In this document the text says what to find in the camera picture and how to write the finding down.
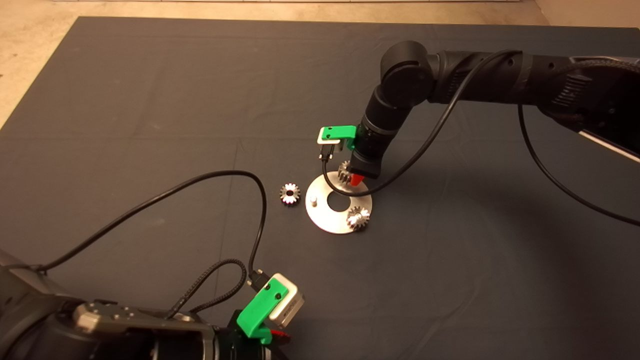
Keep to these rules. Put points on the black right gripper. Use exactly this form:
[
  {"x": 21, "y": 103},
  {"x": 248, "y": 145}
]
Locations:
[{"x": 367, "y": 160}]

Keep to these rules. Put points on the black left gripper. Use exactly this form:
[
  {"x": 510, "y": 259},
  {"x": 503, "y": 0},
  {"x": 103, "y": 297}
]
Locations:
[{"x": 230, "y": 345}]

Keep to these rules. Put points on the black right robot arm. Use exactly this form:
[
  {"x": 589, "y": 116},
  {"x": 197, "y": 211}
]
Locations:
[{"x": 405, "y": 75}]

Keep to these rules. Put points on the round metal carrier plate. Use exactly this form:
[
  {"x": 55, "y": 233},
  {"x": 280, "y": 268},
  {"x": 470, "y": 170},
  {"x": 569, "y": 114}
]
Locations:
[{"x": 320, "y": 215}]

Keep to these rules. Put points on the dark grey table cloth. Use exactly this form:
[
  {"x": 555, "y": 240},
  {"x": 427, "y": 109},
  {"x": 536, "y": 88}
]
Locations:
[{"x": 150, "y": 100}]

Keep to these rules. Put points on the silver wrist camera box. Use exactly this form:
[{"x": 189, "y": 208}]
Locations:
[
  {"x": 327, "y": 142},
  {"x": 290, "y": 302}
]

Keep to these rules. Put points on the bright green camera mount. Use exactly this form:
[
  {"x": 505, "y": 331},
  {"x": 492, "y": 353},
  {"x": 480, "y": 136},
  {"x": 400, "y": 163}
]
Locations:
[
  {"x": 342, "y": 132},
  {"x": 259, "y": 307}
]

